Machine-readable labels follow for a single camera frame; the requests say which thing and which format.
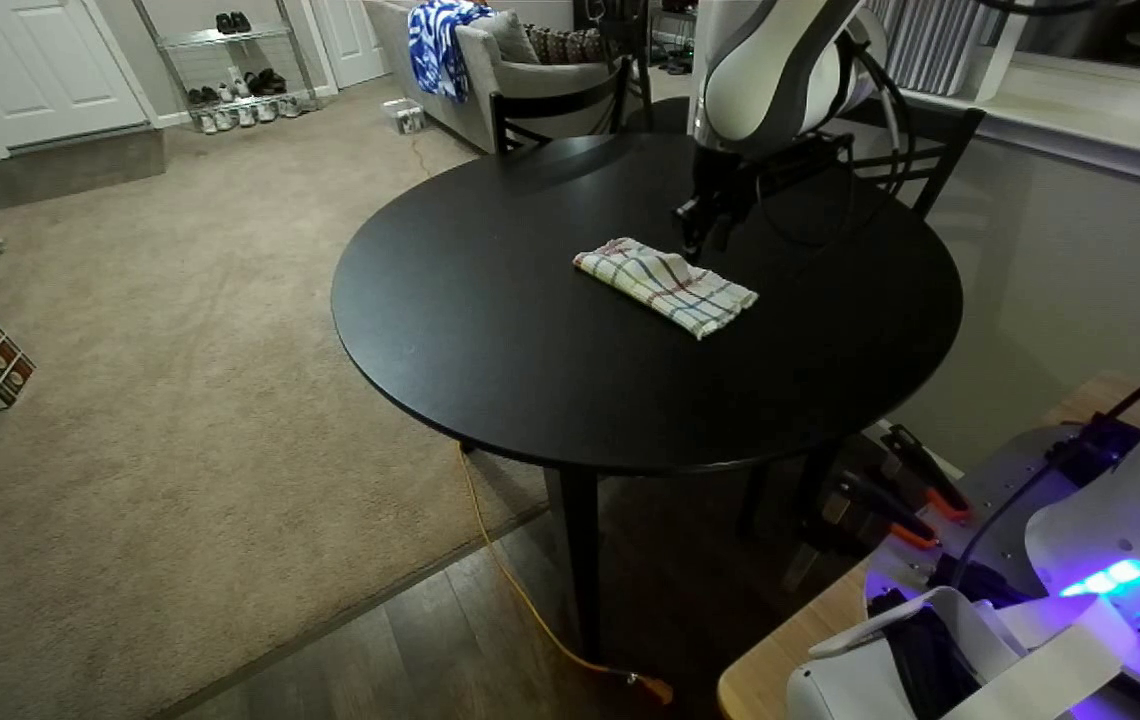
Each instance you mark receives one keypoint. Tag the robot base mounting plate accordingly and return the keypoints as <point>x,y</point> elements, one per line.
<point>981,559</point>

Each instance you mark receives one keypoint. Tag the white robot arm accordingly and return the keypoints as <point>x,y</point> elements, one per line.
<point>767,79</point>

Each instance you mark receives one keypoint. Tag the plaid checkered dish towel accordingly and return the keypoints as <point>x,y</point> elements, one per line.
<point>677,291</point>

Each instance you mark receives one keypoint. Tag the grey armchair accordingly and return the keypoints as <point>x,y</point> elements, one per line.
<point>512,95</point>

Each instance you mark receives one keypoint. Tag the white shoe rack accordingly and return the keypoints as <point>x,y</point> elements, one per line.
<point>233,63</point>

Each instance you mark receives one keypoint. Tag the black chair behind table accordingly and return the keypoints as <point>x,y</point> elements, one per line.
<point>905,148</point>

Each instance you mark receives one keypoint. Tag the white headset on cart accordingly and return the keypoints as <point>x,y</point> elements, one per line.
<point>954,658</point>

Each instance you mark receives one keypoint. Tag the blue white blanket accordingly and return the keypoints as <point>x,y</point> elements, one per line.
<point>433,48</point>

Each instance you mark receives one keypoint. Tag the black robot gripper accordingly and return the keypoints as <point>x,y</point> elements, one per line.
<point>726,191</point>

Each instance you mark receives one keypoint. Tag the black orange bar clamp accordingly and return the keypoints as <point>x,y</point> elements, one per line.
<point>941,492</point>

